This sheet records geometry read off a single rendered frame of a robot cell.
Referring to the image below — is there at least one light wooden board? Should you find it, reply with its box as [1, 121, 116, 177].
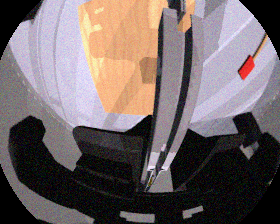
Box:
[77, 0, 168, 116]

